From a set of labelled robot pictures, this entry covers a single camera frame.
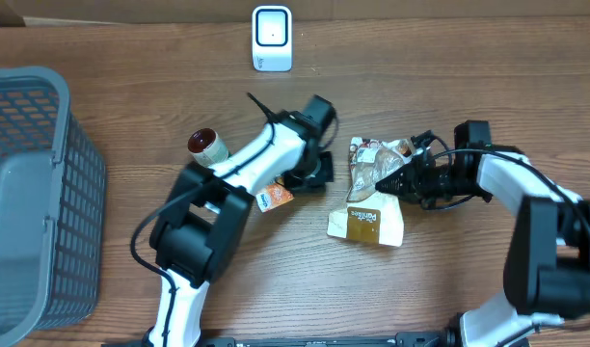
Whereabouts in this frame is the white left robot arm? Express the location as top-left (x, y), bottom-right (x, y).
top-left (137, 103), bottom-right (336, 346)

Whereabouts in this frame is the grey plastic mesh basket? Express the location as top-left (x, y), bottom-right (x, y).
top-left (0, 67), bottom-right (107, 346)

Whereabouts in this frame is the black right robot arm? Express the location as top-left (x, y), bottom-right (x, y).
top-left (376, 120), bottom-right (590, 346)

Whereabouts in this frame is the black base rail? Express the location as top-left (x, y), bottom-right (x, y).
top-left (101, 331), bottom-right (532, 347)

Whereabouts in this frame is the brown snack pouch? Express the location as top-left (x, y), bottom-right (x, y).
top-left (327, 137), bottom-right (414, 247)

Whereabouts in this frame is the white barcode scanner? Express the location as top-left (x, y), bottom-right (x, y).
top-left (252, 5), bottom-right (293, 72)

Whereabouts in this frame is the orange tissue pack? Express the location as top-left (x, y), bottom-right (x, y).
top-left (255, 177), bottom-right (294, 213)

